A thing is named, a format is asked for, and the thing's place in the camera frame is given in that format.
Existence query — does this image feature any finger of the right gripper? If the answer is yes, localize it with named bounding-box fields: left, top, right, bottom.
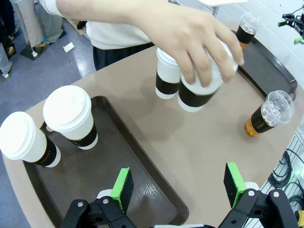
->
left=294, top=23, right=304, bottom=45
left=277, top=13, right=296, bottom=27

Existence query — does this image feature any person's right forearm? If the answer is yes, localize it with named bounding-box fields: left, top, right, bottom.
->
left=56, top=0, right=148, bottom=41

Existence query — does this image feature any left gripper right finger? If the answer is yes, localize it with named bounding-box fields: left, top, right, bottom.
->
left=220, top=162, right=300, bottom=228

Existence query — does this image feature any black cable bundle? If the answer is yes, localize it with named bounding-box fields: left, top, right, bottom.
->
left=268, top=149, right=304, bottom=207

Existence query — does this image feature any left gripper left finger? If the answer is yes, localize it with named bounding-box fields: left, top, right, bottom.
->
left=62, top=167, right=136, bottom=228

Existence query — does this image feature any clear plastic iced coffee cup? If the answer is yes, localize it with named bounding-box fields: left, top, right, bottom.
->
left=244, top=90, right=295, bottom=138
left=235, top=13, right=262, bottom=50

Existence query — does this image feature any person's right hand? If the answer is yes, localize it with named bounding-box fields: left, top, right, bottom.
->
left=140, top=0, right=245, bottom=88

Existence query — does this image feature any brown plastic tray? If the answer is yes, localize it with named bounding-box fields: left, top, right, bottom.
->
left=22, top=95, right=190, bottom=226
left=231, top=29, right=298, bottom=100

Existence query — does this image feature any person in cream sweater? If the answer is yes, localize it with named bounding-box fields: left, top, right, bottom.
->
left=38, top=0, right=157, bottom=72

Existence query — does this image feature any white paper cup black sleeve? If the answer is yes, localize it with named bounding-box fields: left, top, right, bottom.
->
left=42, top=85, right=99, bottom=150
left=155, top=47, right=181, bottom=100
left=0, top=111, right=62, bottom=168
left=177, top=39, right=239, bottom=113

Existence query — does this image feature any bystander in black coat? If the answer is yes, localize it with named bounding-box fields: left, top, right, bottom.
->
left=0, top=0, right=19, bottom=57

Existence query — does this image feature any large white table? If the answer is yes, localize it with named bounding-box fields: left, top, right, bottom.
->
left=198, top=0, right=249, bottom=18

